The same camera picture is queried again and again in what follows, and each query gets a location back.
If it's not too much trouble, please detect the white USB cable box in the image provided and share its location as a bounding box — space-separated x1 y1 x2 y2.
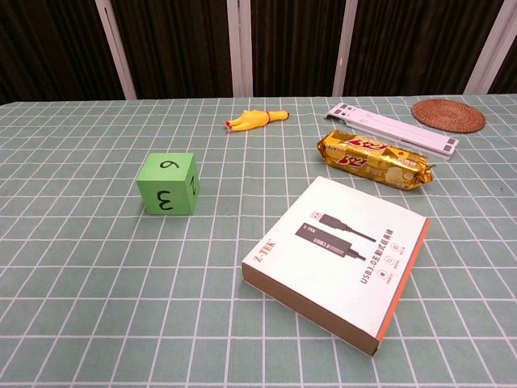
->
241 175 432 357

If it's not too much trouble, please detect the green checked tablecloth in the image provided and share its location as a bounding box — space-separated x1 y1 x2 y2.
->
0 94 517 388

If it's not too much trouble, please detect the white-framed dark folding screen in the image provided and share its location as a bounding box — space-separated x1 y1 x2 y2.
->
0 0 517 105

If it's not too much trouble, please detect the white folding laptop stand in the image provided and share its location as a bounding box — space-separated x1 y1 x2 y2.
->
323 102 460 162

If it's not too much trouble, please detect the green numbered cube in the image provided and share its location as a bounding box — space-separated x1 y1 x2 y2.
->
136 152 201 217

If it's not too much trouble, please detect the gold foil biscuit pack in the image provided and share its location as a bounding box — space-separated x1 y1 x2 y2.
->
316 129 437 192

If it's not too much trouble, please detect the yellow rubber chicken toy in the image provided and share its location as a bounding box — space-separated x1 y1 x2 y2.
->
225 108 292 133

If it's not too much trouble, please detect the round woven rattan coaster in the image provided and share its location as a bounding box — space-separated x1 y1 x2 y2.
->
410 99 486 134

